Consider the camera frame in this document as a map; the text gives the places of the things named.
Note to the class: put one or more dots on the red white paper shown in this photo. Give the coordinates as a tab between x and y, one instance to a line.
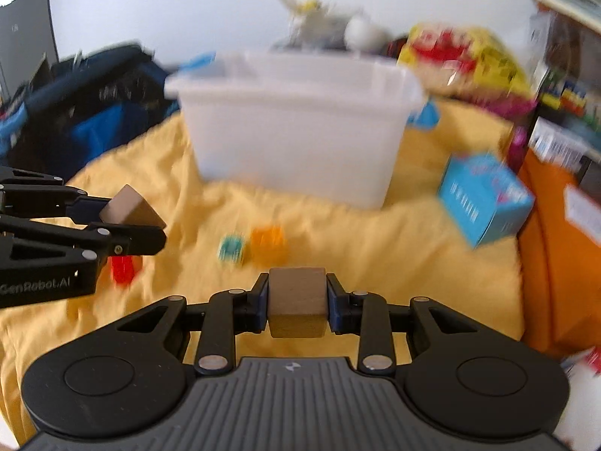
584	357

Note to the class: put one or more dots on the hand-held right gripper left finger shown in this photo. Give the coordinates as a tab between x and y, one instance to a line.
263	310

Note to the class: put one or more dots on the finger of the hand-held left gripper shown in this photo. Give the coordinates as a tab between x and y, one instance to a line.
47	199
136	240

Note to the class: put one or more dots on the pink packet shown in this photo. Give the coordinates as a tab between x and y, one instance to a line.
519	148

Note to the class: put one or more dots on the grey cabinet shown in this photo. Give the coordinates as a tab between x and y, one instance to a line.
26	37

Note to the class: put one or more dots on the white cup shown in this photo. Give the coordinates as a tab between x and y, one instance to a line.
364	33

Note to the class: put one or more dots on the white plastic bin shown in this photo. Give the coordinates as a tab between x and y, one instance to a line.
291	136

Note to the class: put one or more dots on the clear plastic box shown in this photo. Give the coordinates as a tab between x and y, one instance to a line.
561	47

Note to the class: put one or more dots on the paper label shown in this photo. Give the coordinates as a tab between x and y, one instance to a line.
584	211

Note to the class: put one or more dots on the blue card box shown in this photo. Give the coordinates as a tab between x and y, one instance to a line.
483	202

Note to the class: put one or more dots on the white plastic bag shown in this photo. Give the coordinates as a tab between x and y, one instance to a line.
314	21

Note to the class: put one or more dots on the small white carton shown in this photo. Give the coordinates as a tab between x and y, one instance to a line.
558	145

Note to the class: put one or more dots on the colourful toy train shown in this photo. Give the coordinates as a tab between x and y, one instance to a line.
570	101

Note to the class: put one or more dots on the yellow blanket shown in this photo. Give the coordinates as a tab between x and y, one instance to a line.
422	291

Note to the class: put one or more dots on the yellow snack bag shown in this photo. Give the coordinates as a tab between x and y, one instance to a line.
469	63

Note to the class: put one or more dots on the orange wooden desktop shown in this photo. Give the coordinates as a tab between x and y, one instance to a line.
554	268

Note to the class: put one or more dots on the small teal toy block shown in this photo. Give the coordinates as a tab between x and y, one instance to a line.
231	250

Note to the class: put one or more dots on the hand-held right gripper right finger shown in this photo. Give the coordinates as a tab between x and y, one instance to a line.
332	312

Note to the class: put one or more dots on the red translucent toy block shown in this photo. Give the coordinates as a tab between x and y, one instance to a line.
124	270

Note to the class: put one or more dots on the dark blue playpen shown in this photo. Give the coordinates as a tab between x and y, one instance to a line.
84	112

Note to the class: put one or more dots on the pink bag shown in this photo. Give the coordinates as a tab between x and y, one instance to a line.
507	105

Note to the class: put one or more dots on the brown wooden cube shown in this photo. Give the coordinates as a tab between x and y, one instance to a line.
296	307
131	211

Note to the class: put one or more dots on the stack of books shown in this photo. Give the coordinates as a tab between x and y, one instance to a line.
570	2

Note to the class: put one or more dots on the dark round container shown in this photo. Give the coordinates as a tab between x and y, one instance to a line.
398	47

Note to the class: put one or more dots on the translucent orange toy block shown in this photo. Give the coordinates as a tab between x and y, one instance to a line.
267	244

